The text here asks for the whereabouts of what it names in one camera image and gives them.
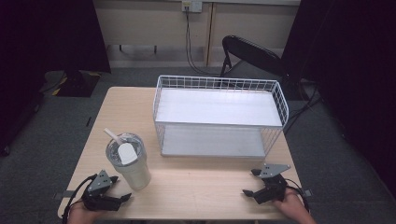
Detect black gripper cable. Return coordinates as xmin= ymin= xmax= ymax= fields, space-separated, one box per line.
xmin=62 ymin=173 xmax=98 ymax=224
xmin=283 ymin=177 xmax=311 ymax=214

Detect dark stand base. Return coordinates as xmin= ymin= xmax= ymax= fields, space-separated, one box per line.
xmin=39 ymin=69 xmax=103 ymax=98

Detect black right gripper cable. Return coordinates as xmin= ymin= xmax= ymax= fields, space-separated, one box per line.
xmin=283 ymin=177 xmax=311 ymax=214

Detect black folding chair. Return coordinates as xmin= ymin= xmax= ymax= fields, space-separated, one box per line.
xmin=219 ymin=35 xmax=288 ymax=79

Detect white wall socket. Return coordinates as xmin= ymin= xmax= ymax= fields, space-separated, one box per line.
xmin=181 ymin=0 xmax=204 ymax=14

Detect black wall socket cable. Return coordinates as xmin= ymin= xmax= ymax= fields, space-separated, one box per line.
xmin=184 ymin=8 xmax=222 ymax=77

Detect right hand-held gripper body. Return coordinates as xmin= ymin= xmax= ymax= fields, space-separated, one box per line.
xmin=253 ymin=162 xmax=292 ymax=205

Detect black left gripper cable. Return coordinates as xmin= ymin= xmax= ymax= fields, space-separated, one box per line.
xmin=62 ymin=173 xmax=98 ymax=224

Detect person's right hand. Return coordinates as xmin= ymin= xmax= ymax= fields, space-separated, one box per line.
xmin=273 ymin=189 xmax=308 ymax=219

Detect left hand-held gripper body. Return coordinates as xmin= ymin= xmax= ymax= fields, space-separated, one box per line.
xmin=81 ymin=169 xmax=122 ymax=213

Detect black curtain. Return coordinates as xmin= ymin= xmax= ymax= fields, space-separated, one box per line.
xmin=279 ymin=0 xmax=396 ymax=200
xmin=0 ymin=0 xmax=112 ymax=94

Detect white wire shelf rack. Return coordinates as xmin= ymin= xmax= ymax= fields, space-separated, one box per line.
xmin=151 ymin=74 xmax=290 ymax=161

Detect person's left hand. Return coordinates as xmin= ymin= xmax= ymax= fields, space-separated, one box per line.
xmin=66 ymin=200 xmax=105 ymax=224

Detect black floor cables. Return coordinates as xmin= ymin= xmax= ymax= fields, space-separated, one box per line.
xmin=282 ymin=78 xmax=324 ymax=135

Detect clear lidded tumbler cup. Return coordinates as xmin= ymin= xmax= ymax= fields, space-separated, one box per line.
xmin=105 ymin=132 xmax=152 ymax=191

